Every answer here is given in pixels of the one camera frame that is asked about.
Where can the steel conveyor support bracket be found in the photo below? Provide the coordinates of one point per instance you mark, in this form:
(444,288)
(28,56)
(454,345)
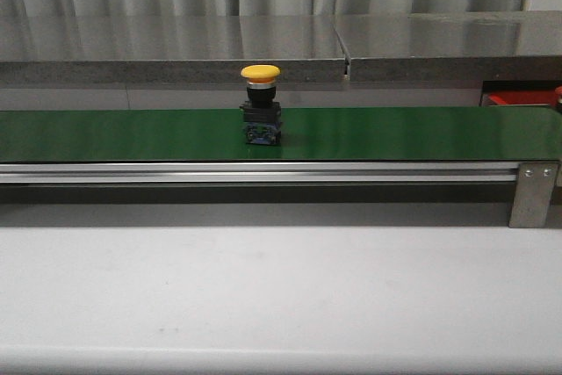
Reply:
(534,187)

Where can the steel counter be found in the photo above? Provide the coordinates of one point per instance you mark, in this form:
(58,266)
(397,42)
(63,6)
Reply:
(468,46)
(167,50)

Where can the aluminium conveyor side rail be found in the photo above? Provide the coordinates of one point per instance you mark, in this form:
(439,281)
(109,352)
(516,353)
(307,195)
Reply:
(256,172)

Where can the right steel counter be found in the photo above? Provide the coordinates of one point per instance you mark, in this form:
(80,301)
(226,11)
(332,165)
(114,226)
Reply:
(468,46)

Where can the green conveyor belt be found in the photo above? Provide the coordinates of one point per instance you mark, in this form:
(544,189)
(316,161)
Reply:
(497,133)

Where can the red plastic tray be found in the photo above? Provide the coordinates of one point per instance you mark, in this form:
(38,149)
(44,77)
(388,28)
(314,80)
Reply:
(524,97)

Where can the left steel counter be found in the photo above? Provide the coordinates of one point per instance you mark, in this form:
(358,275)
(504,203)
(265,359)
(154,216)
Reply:
(167,50)

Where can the yellow push button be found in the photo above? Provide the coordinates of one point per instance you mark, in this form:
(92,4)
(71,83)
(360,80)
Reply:
(261,112)

